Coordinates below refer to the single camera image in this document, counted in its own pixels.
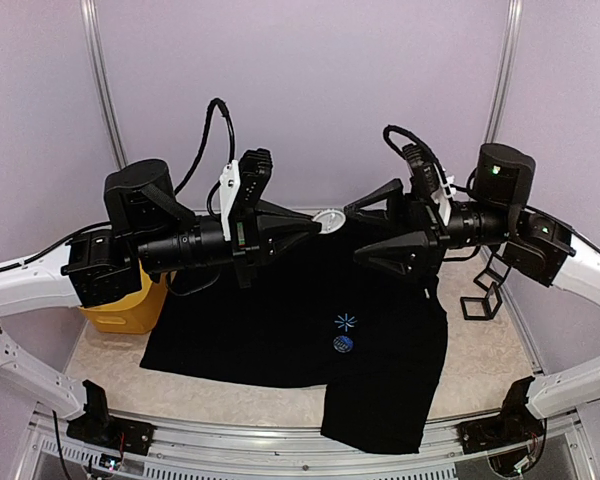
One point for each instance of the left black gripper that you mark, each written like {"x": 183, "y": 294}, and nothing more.
{"x": 281, "y": 227}

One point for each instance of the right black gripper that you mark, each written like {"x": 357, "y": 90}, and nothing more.
{"x": 425, "y": 238}

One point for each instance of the round white brooch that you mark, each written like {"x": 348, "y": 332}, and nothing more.
{"x": 330, "y": 220}

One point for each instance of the black t-shirt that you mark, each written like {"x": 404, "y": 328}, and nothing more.
{"x": 279, "y": 332}

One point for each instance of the green blue round brooch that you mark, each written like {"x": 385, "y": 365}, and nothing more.
{"x": 343, "y": 344}

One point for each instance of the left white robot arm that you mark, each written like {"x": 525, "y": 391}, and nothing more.
{"x": 148, "y": 234}

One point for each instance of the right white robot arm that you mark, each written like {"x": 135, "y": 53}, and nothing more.
{"x": 539, "y": 246}

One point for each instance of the far black brooch box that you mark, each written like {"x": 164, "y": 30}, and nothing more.
{"x": 495, "y": 271}

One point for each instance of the black brooch box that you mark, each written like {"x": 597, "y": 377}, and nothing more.
{"x": 483, "y": 308}
{"x": 495, "y": 271}

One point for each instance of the near black brooch box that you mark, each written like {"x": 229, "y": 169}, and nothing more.
{"x": 483, "y": 308}

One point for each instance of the yellow plastic basket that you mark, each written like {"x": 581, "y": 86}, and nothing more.
{"x": 136, "y": 313}

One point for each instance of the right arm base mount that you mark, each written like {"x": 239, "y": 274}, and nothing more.
{"x": 513, "y": 424}

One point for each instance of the right aluminium frame post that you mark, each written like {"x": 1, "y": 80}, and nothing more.
{"x": 505, "y": 69}

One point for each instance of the aluminium frame post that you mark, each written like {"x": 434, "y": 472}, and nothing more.
{"x": 505, "y": 69}
{"x": 95, "y": 50}

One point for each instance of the front aluminium rail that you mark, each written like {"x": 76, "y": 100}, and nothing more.
{"x": 194, "y": 450}

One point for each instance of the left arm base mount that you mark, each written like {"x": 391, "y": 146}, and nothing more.
{"x": 97, "y": 426}

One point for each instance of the left aluminium frame post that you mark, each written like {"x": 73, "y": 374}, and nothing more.
{"x": 95, "y": 50}

